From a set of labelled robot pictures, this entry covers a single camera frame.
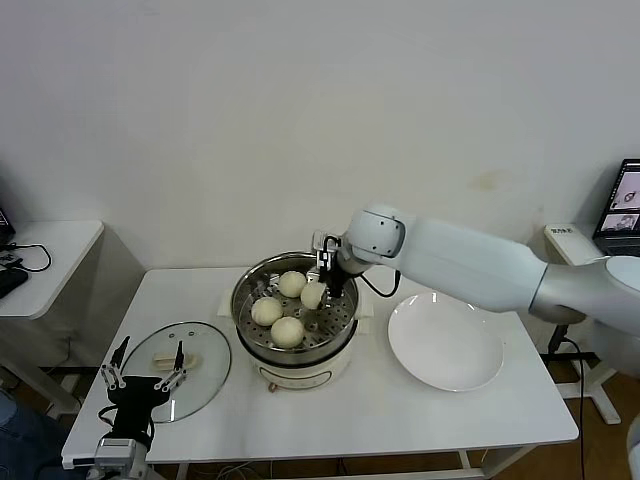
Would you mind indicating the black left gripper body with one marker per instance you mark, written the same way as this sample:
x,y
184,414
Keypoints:
x,y
132,400

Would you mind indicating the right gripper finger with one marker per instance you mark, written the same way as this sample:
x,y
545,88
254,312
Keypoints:
x,y
322,275
338,289

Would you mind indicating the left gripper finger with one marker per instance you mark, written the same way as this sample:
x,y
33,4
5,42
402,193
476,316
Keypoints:
x,y
111,375
172,379

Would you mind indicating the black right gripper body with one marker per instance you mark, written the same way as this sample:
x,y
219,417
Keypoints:
x,y
336,267

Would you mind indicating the white steamed baozi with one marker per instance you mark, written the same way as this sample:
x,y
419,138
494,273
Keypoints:
x,y
291,284
287,332
311,296
266,311

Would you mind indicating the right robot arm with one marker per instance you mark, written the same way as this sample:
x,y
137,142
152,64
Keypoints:
x,y
465,265

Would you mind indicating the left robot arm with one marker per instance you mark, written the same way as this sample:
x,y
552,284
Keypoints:
x,y
117,472

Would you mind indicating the stainless steel steamer basket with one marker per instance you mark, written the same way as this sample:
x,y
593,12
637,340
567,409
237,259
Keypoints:
x,y
330,325

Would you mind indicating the white electric cooker base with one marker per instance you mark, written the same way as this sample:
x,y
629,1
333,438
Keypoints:
x,y
295,370

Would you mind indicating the blue jeans leg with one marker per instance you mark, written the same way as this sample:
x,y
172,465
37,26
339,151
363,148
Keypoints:
x,y
25,440

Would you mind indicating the white round plate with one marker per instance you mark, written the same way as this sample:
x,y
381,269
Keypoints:
x,y
445,340

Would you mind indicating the white rounded side desk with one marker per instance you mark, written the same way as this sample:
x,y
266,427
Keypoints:
x,y
60,260

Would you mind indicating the black handheld device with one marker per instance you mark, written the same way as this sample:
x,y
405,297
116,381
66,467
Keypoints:
x,y
12,281

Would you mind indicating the grey laptop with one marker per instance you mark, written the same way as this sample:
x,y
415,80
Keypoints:
x,y
620,210

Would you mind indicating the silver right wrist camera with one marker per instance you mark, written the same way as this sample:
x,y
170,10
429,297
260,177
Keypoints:
x,y
320,241

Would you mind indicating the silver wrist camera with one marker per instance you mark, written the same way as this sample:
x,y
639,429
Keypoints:
x,y
115,449
320,241

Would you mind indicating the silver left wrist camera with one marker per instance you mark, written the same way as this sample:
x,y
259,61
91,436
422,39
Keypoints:
x,y
115,449

